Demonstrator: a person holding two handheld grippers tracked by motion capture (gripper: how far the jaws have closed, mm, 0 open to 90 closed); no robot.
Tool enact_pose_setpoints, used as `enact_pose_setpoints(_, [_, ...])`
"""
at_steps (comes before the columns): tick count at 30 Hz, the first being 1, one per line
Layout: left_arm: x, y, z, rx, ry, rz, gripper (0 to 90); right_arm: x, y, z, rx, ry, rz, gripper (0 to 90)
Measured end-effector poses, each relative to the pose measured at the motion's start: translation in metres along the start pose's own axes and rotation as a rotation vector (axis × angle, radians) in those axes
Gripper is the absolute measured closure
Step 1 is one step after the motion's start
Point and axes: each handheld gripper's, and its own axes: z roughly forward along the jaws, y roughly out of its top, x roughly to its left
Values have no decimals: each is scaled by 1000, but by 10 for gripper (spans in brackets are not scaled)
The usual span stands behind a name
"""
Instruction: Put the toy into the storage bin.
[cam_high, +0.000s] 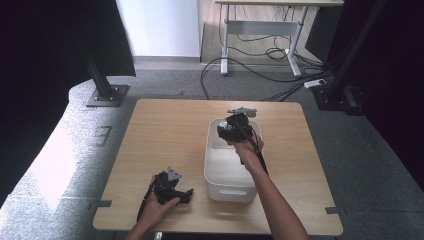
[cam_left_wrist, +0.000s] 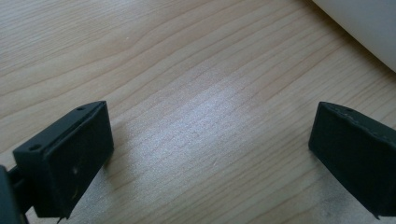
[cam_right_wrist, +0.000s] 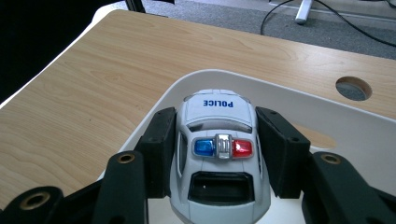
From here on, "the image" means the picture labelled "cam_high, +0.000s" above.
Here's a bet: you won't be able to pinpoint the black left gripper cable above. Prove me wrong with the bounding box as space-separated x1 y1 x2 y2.
136 181 158 223

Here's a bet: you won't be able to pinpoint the person's left hand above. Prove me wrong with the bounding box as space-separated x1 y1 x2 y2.
137 175 181 232

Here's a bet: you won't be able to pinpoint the black metal stand with baseplate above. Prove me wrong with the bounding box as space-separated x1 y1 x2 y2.
79 43 130 108
312 0 388 117

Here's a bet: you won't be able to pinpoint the grey floor tape strip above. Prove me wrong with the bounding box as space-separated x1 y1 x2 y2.
324 206 348 215
88 199 113 211

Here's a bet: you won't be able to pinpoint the white panel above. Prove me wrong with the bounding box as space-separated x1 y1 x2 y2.
115 0 205 58

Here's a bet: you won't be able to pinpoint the tangled black cables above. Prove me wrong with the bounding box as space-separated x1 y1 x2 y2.
218 4 336 103

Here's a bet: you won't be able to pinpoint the long black floor cable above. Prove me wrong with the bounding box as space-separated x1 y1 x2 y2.
199 56 323 101

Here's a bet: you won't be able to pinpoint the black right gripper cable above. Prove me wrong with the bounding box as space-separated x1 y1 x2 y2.
229 119 270 176

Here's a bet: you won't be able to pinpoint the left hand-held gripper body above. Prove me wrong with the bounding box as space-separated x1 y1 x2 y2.
152 166 184 205

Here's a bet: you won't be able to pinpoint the person's right hand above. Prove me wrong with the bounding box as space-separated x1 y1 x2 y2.
228 134 266 175

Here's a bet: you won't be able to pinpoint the dark curtain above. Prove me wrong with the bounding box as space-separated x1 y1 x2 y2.
328 0 424 193
0 0 137 206

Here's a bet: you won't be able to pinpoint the white power strip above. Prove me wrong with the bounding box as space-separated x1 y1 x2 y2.
303 78 327 90

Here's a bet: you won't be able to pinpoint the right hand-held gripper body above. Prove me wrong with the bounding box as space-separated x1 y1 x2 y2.
226 106 258 145

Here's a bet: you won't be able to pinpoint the white plastic storage bin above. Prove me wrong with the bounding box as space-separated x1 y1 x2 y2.
203 117 264 203

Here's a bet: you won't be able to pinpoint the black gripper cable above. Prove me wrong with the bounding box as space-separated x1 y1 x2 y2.
229 119 270 176
136 181 158 223

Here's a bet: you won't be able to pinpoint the white-framed wooden desk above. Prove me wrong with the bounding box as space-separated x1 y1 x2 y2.
214 0 345 78

